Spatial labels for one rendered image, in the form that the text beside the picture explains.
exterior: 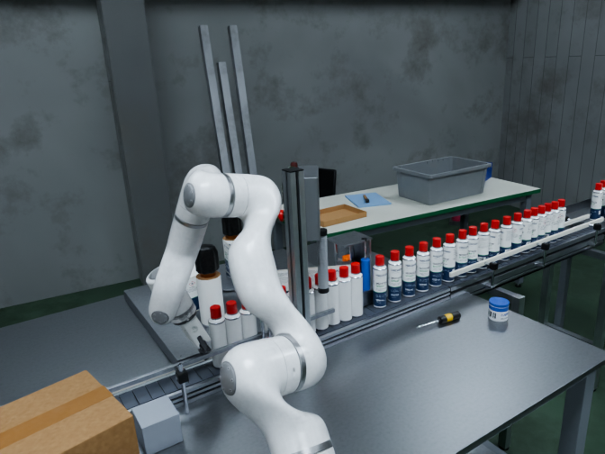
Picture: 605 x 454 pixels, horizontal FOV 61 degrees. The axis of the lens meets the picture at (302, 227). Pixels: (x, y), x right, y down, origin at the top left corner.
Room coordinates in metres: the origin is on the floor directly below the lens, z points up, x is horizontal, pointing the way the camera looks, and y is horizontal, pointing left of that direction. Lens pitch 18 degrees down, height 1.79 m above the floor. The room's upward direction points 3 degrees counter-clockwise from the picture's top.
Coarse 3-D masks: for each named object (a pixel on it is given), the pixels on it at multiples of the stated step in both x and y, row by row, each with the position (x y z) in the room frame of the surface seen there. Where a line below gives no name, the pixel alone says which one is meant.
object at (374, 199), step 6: (348, 198) 3.57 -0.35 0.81; (354, 198) 3.56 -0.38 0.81; (360, 198) 3.56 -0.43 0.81; (372, 198) 3.54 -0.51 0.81; (378, 198) 3.53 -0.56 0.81; (360, 204) 3.39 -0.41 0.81; (366, 204) 3.38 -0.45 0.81; (372, 204) 3.38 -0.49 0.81; (378, 204) 3.39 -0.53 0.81; (384, 204) 3.39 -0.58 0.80
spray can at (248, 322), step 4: (244, 308) 1.44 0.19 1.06; (240, 312) 1.44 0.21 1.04; (244, 312) 1.44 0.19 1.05; (248, 312) 1.44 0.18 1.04; (244, 316) 1.43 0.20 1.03; (248, 316) 1.43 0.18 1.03; (252, 316) 1.44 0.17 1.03; (244, 320) 1.43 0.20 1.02; (248, 320) 1.43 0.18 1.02; (252, 320) 1.44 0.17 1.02; (256, 320) 1.45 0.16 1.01; (244, 324) 1.43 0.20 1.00; (248, 324) 1.43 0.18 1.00; (252, 324) 1.43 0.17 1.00; (256, 324) 1.45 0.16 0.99; (244, 328) 1.43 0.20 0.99; (248, 328) 1.43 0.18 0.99; (252, 328) 1.43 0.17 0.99; (256, 328) 1.45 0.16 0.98; (244, 332) 1.43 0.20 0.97; (248, 332) 1.43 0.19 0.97; (252, 332) 1.43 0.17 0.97; (256, 332) 1.44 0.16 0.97; (244, 336) 1.43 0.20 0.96; (248, 336) 1.43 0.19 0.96
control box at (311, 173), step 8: (304, 168) 1.51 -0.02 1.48; (312, 168) 1.51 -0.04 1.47; (304, 176) 1.41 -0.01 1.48; (312, 176) 1.41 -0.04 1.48; (304, 184) 1.39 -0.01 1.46; (312, 184) 1.39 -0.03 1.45; (304, 192) 1.39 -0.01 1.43; (312, 192) 1.39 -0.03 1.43; (312, 200) 1.39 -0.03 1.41; (312, 208) 1.39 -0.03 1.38; (312, 216) 1.39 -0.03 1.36; (312, 224) 1.39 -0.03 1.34; (320, 224) 1.49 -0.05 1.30; (312, 232) 1.39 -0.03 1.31; (320, 232) 1.43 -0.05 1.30; (312, 240) 1.39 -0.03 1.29
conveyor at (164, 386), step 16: (432, 288) 1.88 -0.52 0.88; (368, 304) 1.77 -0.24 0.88; (400, 304) 1.75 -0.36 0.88; (352, 320) 1.65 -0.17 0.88; (192, 368) 1.39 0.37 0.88; (208, 368) 1.39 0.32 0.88; (160, 384) 1.32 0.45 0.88; (176, 384) 1.31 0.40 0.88; (192, 384) 1.31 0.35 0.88; (128, 400) 1.25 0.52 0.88; (144, 400) 1.24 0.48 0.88
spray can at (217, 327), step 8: (216, 304) 1.42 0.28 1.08; (216, 312) 1.39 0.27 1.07; (208, 320) 1.40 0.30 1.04; (216, 320) 1.39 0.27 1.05; (224, 320) 1.40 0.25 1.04; (216, 328) 1.38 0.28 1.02; (224, 328) 1.40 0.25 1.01; (216, 336) 1.38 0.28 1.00; (224, 336) 1.39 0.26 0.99; (216, 344) 1.38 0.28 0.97; (224, 344) 1.39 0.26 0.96; (224, 352) 1.39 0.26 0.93; (216, 360) 1.38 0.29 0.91
